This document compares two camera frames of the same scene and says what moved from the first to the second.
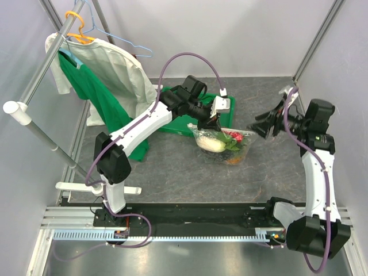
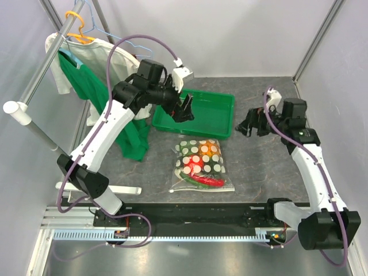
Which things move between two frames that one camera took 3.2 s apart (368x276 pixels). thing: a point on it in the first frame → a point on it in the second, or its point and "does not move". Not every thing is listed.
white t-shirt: (123, 72) does not move
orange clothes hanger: (82, 38) does not move
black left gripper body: (206, 121) → (175, 110)
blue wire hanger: (94, 27) does not move
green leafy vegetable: (231, 144) → (209, 147)
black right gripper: (263, 128) → (255, 117)
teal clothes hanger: (78, 64) does not move
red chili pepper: (238, 137) → (208, 181)
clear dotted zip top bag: (228, 146) → (198, 165)
